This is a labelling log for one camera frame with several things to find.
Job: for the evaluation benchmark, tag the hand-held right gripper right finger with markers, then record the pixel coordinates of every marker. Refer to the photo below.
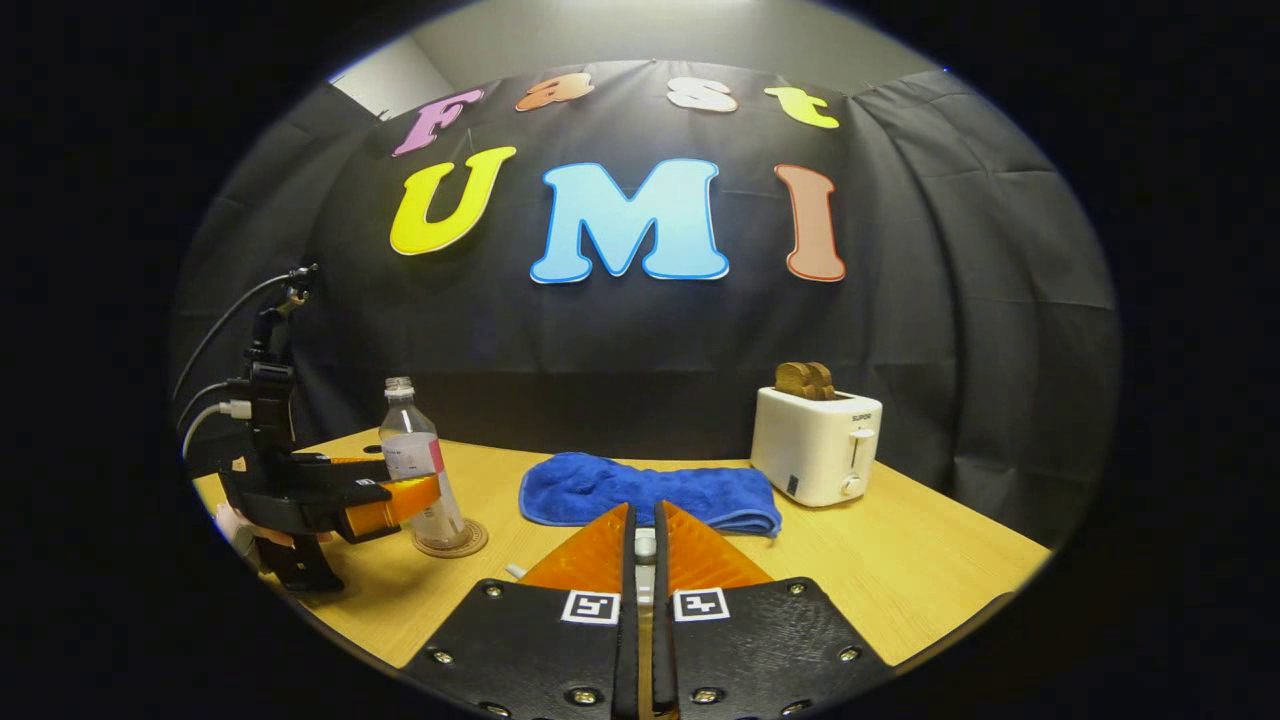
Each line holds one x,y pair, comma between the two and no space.
663,660

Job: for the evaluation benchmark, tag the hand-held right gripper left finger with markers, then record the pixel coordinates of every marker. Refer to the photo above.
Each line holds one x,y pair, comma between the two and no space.
627,660

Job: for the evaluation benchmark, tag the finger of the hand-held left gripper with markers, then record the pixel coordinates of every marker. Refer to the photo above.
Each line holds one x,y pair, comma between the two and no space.
350,462
390,508

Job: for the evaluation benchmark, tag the clear plastic water bottle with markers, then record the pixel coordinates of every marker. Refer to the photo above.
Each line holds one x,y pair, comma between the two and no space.
412,445

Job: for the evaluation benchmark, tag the round brown coaster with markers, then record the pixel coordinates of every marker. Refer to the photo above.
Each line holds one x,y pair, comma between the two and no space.
470,545

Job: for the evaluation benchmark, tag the blue towel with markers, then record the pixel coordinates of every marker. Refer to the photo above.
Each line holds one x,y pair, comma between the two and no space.
620,490

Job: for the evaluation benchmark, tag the white toaster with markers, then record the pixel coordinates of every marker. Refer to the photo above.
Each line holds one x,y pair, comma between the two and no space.
810,450

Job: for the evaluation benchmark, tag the brown bread slices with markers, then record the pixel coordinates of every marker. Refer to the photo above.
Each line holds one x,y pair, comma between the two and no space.
805,380

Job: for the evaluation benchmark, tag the black backdrop cloth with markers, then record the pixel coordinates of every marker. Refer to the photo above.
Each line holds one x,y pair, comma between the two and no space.
900,330

